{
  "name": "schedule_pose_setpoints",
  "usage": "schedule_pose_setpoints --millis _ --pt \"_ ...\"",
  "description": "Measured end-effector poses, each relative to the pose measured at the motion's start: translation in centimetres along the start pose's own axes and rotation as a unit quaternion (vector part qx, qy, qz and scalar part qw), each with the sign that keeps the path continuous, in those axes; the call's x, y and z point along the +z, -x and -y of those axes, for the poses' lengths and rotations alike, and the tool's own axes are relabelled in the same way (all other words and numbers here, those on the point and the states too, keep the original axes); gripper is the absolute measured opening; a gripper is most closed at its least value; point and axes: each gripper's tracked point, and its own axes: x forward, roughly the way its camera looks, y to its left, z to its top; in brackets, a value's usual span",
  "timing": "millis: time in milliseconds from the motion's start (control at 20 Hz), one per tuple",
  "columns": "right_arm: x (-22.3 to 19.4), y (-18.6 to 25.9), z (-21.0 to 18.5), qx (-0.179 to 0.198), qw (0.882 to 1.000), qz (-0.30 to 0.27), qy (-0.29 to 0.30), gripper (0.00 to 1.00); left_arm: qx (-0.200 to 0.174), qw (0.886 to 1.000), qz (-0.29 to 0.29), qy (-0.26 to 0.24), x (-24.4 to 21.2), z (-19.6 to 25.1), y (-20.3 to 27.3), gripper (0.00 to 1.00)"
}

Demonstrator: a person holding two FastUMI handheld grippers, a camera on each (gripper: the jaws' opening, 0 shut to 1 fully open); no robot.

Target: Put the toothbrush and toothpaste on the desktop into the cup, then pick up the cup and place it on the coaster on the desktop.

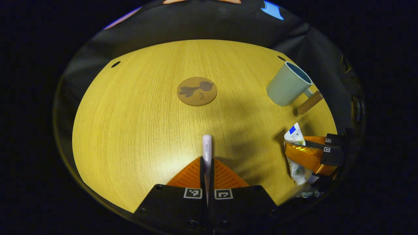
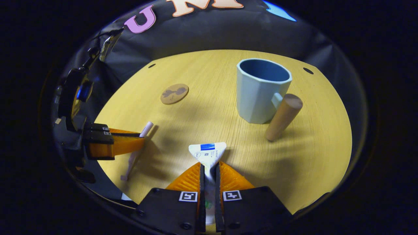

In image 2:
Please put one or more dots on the wooden desktop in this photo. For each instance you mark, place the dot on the wooden desktop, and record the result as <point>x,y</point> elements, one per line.
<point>212,114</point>

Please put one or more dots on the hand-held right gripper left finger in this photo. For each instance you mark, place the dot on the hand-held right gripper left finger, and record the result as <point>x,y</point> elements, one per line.
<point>202,186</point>

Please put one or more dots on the black backdrop cloth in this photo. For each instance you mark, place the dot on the black backdrop cloth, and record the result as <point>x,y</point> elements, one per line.
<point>212,32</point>

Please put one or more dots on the white toothbrush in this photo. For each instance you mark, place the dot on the white toothbrush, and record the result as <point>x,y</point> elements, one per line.
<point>147,128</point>

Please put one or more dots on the light blue cup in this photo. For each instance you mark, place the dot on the light blue cup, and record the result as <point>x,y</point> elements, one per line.
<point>254,98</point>

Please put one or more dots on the round brown coaster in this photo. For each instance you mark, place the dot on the round brown coaster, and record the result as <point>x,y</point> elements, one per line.
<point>174,94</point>

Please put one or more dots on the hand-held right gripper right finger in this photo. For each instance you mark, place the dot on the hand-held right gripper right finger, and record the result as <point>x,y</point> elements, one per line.
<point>217,186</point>

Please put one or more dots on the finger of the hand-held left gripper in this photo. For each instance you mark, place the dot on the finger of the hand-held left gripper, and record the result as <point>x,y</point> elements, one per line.
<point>124,145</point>
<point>98,127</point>

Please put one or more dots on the white toothpaste tube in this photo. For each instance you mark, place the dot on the white toothpaste tube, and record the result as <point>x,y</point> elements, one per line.
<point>209,153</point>

